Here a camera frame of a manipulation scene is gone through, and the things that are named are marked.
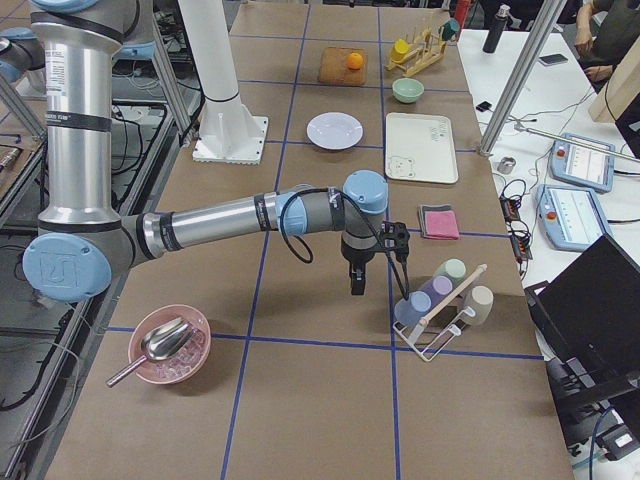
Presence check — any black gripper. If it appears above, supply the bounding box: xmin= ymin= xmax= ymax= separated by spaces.
xmin=341 ymin=232 xmax=375 ymax=296

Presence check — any white round plate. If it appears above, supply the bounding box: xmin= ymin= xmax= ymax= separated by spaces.
xmin=306 ymin=112 xmax=364 ymax=150

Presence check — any orange fruit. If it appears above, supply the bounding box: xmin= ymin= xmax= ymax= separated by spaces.
xmin=346 ymin=52 xmax=364 ymax=71

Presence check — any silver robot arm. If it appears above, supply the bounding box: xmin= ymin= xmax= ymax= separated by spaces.
xmin=23 ymin=1 xmax=394 ymax=303

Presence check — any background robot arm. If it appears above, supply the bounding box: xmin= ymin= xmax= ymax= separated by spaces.
xmin=1 ymin=27 xmax=45 ymax=91

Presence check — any cream rectangular bear tray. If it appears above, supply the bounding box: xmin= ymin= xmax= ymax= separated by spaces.
xmin=385 ymin=112 xmax=459 ymax=184

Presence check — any wooden cutting board tray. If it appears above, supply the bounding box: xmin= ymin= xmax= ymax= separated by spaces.
xmin=318 ymin=47 xmax=368 ymax=86

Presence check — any blue plastic cup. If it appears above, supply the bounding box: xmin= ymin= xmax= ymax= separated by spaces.
xmin=394 ymin=291 xmax=432 ymax=327

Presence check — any purple plastic cup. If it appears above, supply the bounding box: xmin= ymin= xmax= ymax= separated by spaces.
xmin=419 ymin=275 xmax=453 ymax=307

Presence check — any mint green plastic cup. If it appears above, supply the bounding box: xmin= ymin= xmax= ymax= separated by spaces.
xmin=434 ymin=258 xmax=467 ymax=286

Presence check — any pink folded cloth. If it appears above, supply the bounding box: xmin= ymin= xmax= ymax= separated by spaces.
xmin=418 ymin=204 xmax=460 ymax=240

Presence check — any beige plastic cup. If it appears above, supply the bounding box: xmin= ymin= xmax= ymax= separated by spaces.
xmin=462 ymin=285 xmax=494 ymax=326

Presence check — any small metal cylinder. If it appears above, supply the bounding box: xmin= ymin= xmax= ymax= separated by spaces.
xmin=496 ymin=156 xmax=516 ymax=175

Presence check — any green ceramic bowl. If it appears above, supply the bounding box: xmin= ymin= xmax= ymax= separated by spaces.
xmin=392 ymin=78 xmax=425 ymax=104

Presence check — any metal scoop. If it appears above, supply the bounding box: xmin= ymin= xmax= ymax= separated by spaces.
xmin=106 ymin=318 xmax=194 ymax=388

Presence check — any pink bowl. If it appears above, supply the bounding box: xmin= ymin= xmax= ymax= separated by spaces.
xmin=128 ymin=304 xmax=211 ymax=385

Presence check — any small black device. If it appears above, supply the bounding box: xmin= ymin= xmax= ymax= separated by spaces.
xmin=475 ymin=101 xmax=492 ymax=112

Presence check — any metal grabber stick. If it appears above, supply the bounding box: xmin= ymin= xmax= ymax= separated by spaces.
xmin=514 ymin=123 xmax=639 ymax=162

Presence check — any near teach pendant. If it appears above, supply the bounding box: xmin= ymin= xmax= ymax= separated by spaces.
xmin=536 ymin=184 xmax=612 ymax=252

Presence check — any teach pendant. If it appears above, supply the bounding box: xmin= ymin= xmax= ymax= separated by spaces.
xmin=549 ymin=133 xmax=615 ymax=193
xmin=536 ymin=184 xmax=612 ymax=252

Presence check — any black laptop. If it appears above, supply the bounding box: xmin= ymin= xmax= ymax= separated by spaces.
xmin=525 ymin=234 xmax=639 ymax=398

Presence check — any yellow cup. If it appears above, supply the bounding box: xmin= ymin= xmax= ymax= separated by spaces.
xmin=389 ymin=38 xmax=410 ymax=63

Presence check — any wooden dish rack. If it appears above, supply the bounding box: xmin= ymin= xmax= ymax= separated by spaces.
xmin=385 ymin=21 xmax=447 ymax=78

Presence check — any far teach pendant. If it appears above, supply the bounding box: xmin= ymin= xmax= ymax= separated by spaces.
xmin=549 ymin=133 xmax=615 ymax=193

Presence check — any dark green cup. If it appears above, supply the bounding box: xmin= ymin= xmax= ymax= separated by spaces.
xmin=439 ymin=18 xmax=460 ymax=42

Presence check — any black water bottle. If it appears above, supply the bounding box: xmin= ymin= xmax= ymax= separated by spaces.
xmin=482 ymin=4 xmax=510 ymax=54

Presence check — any smartphone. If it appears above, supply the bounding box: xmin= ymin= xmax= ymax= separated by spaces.
xmin=538 ymin=53 xmax=568 ymax=67

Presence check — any seated person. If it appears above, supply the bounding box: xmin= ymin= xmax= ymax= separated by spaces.
xmin=574 ymin=0 xmax=639 ymax=85

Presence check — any white wire cup rack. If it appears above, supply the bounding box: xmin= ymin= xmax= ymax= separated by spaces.
xmin=393 ymin=264 xmax=487 ymax=362

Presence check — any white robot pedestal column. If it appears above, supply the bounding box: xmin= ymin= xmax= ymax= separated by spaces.
xmin=179 ymin=0 xmax=269 ymax=165

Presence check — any aluminium frame post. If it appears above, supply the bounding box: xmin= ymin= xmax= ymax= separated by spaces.
xmin=477 ymin=0 xmax=566 ymax=157

